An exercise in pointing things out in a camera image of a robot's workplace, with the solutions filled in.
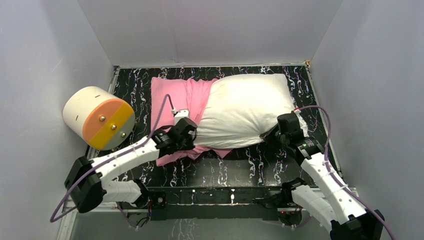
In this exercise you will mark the white orange yellow cylinder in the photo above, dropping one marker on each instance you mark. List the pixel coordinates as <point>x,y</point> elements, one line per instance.
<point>101,119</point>

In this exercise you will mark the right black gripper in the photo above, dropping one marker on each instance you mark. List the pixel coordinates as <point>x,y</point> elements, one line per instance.
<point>269,136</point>

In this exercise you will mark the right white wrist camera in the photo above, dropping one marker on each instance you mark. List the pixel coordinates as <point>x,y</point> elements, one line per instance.
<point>302,122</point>

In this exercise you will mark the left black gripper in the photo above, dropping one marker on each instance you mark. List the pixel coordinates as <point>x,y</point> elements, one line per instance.
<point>188,131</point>

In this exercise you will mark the white pillow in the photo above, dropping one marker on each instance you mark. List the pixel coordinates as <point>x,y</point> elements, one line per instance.
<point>242,107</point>

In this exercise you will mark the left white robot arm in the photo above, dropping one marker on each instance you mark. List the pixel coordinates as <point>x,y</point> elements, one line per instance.
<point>90,182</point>

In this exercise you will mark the pink pillowcase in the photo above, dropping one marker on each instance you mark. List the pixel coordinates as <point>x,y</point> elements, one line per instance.
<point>188,94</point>

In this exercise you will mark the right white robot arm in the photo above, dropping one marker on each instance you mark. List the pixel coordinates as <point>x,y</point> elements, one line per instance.
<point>339,211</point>

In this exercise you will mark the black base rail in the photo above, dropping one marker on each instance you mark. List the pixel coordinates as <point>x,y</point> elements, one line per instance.
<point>171,203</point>

